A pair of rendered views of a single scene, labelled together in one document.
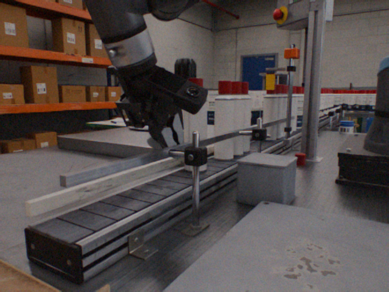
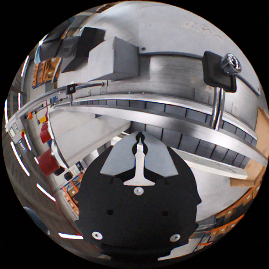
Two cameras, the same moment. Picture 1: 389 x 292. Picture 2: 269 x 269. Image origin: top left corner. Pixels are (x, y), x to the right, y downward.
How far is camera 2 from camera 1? 0.51 m
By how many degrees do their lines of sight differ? 39
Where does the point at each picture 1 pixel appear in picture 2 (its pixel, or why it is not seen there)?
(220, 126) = (71, 123)
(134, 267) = (243, 109)
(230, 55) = not seen: hidden behind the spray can
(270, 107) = (53, 114)
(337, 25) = (35, 125)
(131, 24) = not seen: outside the picture
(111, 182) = (217, 166)
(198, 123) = (84, 133)
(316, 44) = (27, 105)
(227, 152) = not seen: hidden behind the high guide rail
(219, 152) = (90, 115)
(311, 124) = (57, 90)
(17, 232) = (217, 179)
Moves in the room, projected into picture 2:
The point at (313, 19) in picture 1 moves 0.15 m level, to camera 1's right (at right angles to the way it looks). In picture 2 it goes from (20, 114) to (22, 95)
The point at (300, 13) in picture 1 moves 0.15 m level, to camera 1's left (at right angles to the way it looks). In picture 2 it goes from (19, 122) to (22, 146)
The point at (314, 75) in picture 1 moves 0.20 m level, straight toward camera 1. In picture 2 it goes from (37, 100) to (33, 88)
